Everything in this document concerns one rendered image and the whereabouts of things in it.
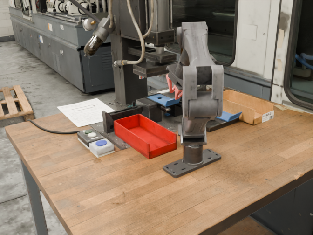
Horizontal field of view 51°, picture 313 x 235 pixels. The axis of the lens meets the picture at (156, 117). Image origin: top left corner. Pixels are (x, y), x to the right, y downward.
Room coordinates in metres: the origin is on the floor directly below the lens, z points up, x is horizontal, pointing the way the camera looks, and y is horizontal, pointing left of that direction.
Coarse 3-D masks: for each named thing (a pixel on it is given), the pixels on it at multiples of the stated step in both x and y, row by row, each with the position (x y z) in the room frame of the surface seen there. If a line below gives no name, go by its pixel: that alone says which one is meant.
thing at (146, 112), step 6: (144, 108) 1.28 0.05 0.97; (150, 108) 1.25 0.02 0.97; (156, 108) 1.27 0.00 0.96; (174, 108) 1.33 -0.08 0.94; (180, 108) 1.34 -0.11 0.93; (144, 114) 1.28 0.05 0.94; (150, 114) 1.25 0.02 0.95; (156, 114) 1.27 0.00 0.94; (174, 114) 1.33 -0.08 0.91; (180, 114) 1.34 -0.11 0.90; (156, 120) 1.27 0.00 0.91
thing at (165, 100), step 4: (152, 96) 1.36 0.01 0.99; (156, 96) 1.36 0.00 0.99; (160, 96) 1.35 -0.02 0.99; (164, 96) 1.35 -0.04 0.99; (156, 100) 1.30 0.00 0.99; (160, 100) 1.30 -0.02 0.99; (164, 100) 1.30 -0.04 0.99; (168, 100) 1.23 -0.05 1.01; (172, 100) 1.24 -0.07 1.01; (176, 100) 1.26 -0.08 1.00; (164, 104) 1.25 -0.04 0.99; (168, 104) 1.24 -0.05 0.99; (172, 104) 1.25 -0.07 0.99
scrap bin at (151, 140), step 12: (120, 120) 1.18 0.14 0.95; (132, 120) 1.21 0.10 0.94; (144, 120) 1.19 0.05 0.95; (120, 132) 1.12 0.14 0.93; (132, 132) 1.05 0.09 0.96; (144, 132) 1.17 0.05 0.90; (156, 132) 1.12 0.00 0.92; (168, 132) 1.06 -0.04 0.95; (132, 144) 1.05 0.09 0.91; (144, 144) 0.98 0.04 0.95; (156, 144) 1.06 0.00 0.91; (168, 144) 1.01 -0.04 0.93; (156, 156) 0.98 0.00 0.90
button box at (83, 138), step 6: (30, 120) 1.33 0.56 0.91; (54, 132) 1.20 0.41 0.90; (60, 132) 1.19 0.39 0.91; (66, 132) 1.19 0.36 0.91; (72, 132) 1.19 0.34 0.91; (78, 132) 1.13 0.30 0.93; (84, 132) 1.13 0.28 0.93; (96, 132) 1.13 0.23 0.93; (78, 138) 1.13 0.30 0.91; (84, 138) 1.08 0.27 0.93; (90, 138) 1.08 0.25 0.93; (96, 138) 1.08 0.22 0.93; (102, 138) 1.08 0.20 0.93; (84, 144) 1.08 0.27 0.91
